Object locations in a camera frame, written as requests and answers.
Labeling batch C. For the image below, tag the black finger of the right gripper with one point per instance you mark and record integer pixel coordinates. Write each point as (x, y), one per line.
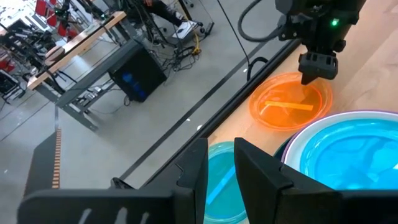
(320, 68)

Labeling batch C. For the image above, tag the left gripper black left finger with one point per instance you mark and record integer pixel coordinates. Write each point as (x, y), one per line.
(199, 174)

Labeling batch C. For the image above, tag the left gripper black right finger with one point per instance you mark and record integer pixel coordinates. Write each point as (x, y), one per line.
(258, 180)

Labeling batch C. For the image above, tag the blue translucent plastic plate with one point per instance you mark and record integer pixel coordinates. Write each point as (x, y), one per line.
(221, 155)
(351, 155)

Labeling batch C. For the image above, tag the cream plastic plate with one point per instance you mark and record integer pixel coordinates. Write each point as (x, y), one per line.
(292, 149)

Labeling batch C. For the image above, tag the purple plastic plate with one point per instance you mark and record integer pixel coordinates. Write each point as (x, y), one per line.
(363, 111)

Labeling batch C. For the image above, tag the orange translucent plastic plate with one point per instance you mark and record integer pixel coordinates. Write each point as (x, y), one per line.
(280, 115)

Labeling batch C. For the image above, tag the green plastic plate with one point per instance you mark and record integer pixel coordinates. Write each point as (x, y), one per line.
(280, 149)

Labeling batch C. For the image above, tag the black power strip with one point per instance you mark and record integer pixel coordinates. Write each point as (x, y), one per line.
(209, 28)

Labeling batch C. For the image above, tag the computer tower blue lights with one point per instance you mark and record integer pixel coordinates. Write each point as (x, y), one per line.
(146, 71)

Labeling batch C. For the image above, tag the white board on casters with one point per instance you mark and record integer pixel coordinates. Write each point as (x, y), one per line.
(186, 29)

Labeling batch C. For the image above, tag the black hazard-striped floor mat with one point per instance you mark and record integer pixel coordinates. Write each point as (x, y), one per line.
(40, 168)

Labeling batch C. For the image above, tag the person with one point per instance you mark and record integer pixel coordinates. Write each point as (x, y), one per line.
(161, 9)

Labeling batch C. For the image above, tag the wooden desk grey legs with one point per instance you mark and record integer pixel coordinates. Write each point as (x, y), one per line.
(77, 43)

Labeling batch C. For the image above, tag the red chair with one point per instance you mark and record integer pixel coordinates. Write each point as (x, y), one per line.
(40, 7)
(66, 31)

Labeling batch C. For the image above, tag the black aluminium table frame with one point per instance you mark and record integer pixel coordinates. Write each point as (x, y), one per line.
(224, 112)

